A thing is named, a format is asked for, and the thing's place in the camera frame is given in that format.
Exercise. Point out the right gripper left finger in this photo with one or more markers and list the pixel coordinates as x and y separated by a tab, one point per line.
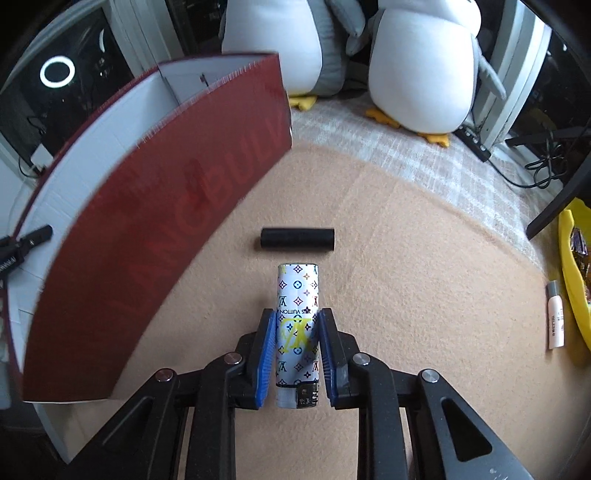
250	388

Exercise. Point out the yellow leaf-shaped fruit bowl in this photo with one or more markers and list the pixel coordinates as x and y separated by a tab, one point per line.
575	215

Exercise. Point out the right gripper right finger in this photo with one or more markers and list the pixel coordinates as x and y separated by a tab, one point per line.
337	349

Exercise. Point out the white power adapter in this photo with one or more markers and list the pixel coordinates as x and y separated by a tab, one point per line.
41	158

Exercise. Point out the black ring light stand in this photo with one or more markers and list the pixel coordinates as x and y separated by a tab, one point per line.
579	183

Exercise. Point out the black cylinder tube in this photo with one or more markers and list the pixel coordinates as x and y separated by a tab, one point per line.
297	239

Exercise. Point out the patterned white lighter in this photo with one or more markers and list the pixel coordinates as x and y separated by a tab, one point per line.
297	364

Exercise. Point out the white lotion bottle grey cap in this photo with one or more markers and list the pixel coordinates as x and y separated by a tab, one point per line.
555	313

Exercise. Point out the large plush penguin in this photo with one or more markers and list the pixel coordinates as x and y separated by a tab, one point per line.
310	37

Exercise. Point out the black inline switch box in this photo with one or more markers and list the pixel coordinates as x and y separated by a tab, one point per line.
472	140

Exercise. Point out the small plush penguin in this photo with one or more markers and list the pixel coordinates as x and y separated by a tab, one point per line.
425	64

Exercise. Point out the red cardboard box white inside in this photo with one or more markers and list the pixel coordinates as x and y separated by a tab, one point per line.
127	203

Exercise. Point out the snickers bar blue label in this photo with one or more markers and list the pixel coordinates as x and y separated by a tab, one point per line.
580	252

